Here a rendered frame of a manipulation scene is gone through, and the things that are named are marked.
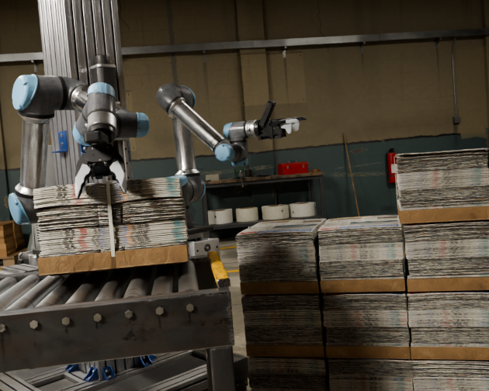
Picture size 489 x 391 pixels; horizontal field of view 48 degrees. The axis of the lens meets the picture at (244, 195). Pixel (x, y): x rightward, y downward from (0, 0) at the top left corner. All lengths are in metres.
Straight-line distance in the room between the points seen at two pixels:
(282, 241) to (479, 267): 0.65
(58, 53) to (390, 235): 1.53
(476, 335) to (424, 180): 0.54
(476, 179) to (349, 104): 7.16
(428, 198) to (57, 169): 1.56
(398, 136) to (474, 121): 1.32
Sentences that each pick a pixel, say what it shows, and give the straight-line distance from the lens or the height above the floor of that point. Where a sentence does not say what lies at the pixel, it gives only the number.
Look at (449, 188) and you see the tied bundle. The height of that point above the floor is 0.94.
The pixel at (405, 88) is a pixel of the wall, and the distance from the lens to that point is 9.36.
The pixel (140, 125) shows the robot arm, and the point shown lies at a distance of 1.69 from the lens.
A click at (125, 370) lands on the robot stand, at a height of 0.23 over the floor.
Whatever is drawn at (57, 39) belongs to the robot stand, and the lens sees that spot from 2.51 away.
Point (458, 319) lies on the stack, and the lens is 1.98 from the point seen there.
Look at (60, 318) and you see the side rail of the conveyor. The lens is 1.25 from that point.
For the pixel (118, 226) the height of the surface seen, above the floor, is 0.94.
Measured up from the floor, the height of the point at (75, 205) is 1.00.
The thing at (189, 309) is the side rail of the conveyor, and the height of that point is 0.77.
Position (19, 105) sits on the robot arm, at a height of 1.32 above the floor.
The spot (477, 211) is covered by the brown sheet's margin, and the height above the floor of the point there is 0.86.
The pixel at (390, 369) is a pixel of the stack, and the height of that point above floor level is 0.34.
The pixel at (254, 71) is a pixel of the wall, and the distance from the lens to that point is 8.66.
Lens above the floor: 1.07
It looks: 3 degrees down
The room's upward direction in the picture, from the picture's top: 5 degrees counter-clockwise
